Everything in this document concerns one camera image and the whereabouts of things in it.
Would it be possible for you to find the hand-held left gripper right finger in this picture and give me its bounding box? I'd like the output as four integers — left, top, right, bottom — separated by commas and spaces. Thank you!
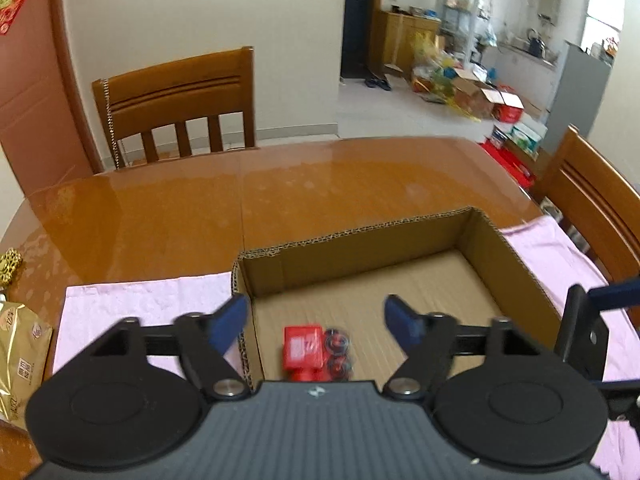
382, 294, 547, 402

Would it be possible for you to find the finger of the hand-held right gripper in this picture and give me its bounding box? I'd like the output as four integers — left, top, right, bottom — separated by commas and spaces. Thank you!
554, 280, 640, 387
597, 379, 640, 423

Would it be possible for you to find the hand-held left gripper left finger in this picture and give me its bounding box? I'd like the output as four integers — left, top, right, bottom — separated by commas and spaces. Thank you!
90, 293, 251, 402

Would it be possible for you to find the brown cardboard box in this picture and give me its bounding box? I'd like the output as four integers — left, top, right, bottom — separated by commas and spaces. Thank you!
231, 206, 563, 392

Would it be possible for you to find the red toy car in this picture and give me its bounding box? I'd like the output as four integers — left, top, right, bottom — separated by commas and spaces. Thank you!
282, 325, 357, 384

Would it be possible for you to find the pink cloth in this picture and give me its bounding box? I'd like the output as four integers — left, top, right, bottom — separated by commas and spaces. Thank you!
52, 215, 640, 480

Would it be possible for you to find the stack of red boxes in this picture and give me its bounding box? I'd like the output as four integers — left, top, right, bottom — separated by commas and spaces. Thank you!
479, 139, 537, 191

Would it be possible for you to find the green and white carton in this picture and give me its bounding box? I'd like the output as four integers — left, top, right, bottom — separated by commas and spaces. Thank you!
509, 122, 549, 154

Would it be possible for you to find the grey refrigerator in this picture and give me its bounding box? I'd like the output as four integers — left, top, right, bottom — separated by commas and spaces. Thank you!
542, 40, 614, 157

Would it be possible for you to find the gold foil packet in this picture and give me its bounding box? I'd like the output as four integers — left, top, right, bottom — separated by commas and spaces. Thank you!
0, 301, 54, 431

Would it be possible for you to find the red carton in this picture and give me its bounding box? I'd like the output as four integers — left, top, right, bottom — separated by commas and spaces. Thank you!
491, 86, 526, 124

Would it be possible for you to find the gold ornament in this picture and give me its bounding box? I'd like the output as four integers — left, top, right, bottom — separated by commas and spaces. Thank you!
0, 247, 24, 289

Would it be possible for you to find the pile of yellow bags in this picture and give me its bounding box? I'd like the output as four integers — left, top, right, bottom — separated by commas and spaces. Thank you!
410, 32, 468, 107

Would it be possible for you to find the dark kettle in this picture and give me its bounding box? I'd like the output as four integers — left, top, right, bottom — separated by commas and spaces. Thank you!
527, 30, 549, 59

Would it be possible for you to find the wooden cabinet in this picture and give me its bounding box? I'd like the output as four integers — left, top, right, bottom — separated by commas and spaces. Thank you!
382, 10, 443, 70

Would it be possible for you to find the brown wooden door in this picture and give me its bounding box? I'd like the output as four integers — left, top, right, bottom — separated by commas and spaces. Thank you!
0, 0, 103, 197

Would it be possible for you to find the white water heater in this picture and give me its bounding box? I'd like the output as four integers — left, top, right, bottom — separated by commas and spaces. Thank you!
537, 0, 562, 26

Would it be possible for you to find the metal shelf rack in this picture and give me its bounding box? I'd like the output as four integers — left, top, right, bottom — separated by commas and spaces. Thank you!
440, 0, 488, 67

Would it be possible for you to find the red door decoration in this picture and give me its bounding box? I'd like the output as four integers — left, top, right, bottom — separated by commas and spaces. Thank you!
0, 0, 30, 36

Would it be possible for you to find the bead chain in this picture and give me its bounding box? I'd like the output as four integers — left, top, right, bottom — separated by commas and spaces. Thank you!
101, 78, 124, 169

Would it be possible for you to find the wooden chair with bead chain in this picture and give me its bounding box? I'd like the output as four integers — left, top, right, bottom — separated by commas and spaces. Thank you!
91, 46, 261, 171

